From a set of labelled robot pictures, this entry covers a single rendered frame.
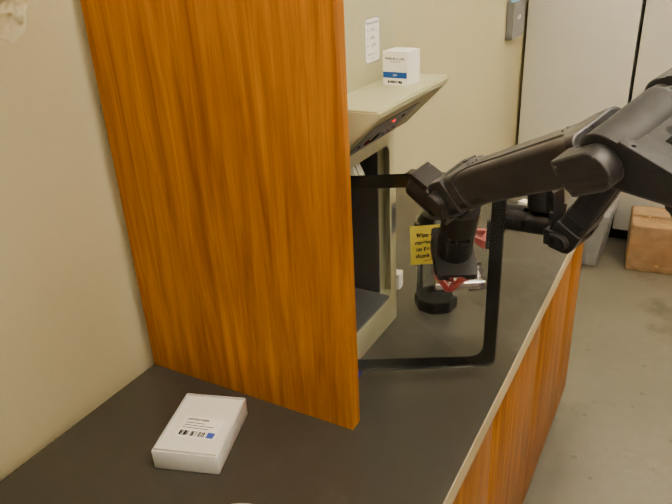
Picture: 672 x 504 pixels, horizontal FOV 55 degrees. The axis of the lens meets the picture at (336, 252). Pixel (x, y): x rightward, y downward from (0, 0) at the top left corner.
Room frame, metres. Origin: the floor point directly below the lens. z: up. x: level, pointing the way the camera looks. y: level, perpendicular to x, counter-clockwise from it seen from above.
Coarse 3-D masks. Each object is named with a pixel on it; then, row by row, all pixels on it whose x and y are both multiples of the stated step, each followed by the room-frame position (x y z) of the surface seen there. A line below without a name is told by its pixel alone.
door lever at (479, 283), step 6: (480, 270) 1.02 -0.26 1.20; (480, 276) 1.00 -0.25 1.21; (438, 282) 0.98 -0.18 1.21; (450, 282) 0.98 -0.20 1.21; (468, 282) 0.98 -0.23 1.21; (474, 282) 0.98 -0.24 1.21; (480, 282) 0.98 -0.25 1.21; (438, 288) 0.98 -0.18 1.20; (462, 288) 0.98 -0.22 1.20; (468, 288) 0.98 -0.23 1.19; (474, 288) 0.98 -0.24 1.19; (480, 288) 0.97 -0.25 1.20
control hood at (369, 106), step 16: (432, 80) 1.21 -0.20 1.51; (352, 96) 1.11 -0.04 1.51; (368, 96) 1.10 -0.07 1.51; (384, 96) 1.09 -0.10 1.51; (400, 96) 1.09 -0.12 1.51; (416, 96) 1.11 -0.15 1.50; (432, 96) 1.27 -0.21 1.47; (352, 112) 1.00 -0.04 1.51; (368, 112) 0.99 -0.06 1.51; (384, 112) 1.00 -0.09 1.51; (400, 112) 1.11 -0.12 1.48; (352, 128) 1.00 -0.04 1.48; (368, 128) 0.99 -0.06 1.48; (352, 144) 1.01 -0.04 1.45
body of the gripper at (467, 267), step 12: (432, 228) 0.99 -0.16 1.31; (432, 240) 0.97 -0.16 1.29; (444, 240) 0.91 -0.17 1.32; (468, 240) 0.91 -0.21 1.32; (444, 252) 0.92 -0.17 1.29; (456, 252) 0.91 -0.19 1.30; (468, 252) 0.92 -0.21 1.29; (444, 264) 0.92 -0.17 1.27; (456, 264) 0.92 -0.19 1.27; (468, 264) 0.92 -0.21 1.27; (444, 276) 0.90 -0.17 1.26; (456, 276) 0.90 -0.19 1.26; (468, 276) 0.90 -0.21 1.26
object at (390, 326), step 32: (352, 192) 1.03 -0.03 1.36; (384, 192) 1.03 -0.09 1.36; (352, 224) 1.03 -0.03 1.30; (384, 224) 1.03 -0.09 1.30; (416, 224) 1.03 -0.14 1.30; (480, 224) 1.03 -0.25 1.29; (384, 256) 1.03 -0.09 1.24; (480, 256) 1.03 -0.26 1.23; (384, 288) 1.03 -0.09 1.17; (416, 288) 1.03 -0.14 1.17; (384, 320) 1.03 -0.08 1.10; (416, 320) 1.03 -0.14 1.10; (448, 320) 1.03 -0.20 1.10; (480, 320) 1.03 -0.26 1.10; (384, 352) 1.03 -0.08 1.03; (416, 352) 1.03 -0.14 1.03; (448, 352) 1.03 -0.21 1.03; (480, 352) 1.03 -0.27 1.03
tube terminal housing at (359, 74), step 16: (352, 0) 1.17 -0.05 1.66; (368, 0) 1.22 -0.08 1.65; (384, 0) 1.28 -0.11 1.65; (352, 16) 1.16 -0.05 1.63; (368, 16) 1.22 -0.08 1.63; (384, 16) 1.28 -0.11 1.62; (352, 32) 1.16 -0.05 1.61; (384, 32) 1.27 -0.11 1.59; (352, 48) 1.16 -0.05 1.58; (384, 48) 1.27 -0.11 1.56; (352, 64) 1.16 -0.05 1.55; (368, 64) 1.21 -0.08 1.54; (352, 80) 1.16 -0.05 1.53; (368, 80) 1.21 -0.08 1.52; (384, 144) 1.27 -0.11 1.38; (352, 160) 1.15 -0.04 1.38; (384, 160) 1.33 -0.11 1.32
